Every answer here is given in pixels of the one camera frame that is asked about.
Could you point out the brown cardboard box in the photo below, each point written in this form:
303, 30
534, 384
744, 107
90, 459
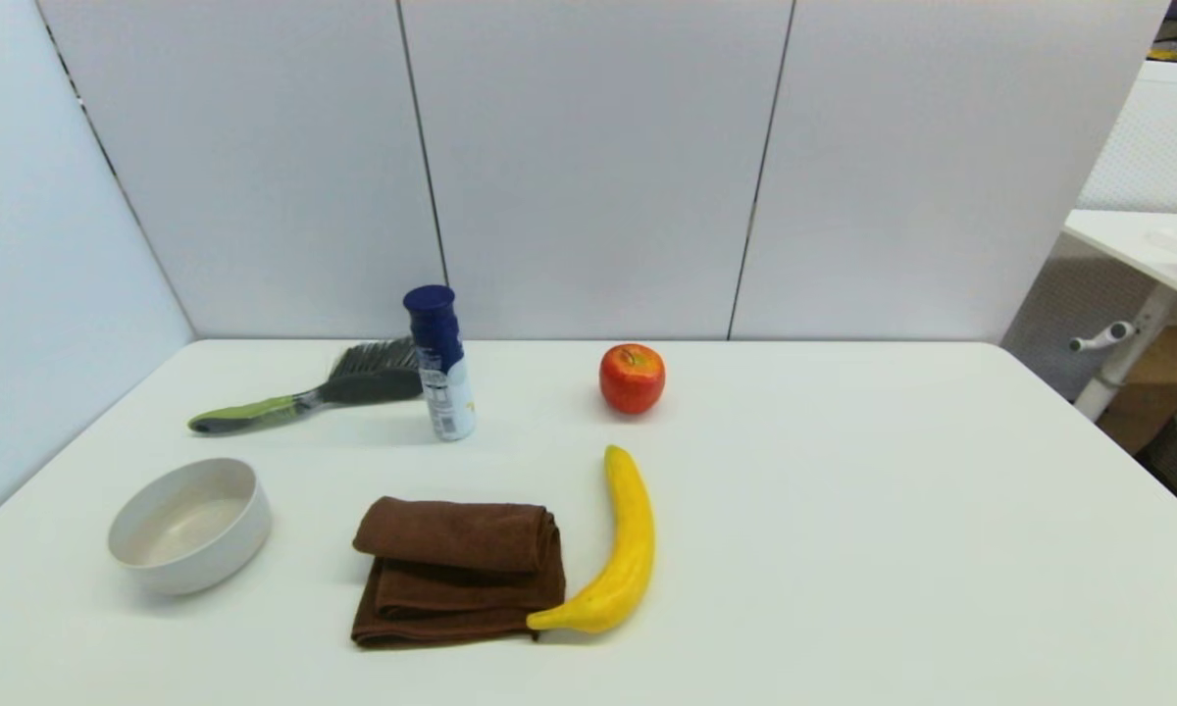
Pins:
1172, 363

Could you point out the blue and white spray can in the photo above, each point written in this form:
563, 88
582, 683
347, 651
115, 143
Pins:
443, 373

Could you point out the red apple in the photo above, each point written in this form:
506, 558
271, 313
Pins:
632, 380

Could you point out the folded brown towel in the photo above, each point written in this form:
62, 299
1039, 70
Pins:
451, 574

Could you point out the white round bowl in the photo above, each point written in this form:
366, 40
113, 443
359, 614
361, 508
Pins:
191, 564

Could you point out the white desk leg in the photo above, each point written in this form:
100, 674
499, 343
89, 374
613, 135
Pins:
1128, 358

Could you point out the yellow banana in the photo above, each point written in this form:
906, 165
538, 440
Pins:
628, 549

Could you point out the white background desk top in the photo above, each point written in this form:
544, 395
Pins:
1128, 240

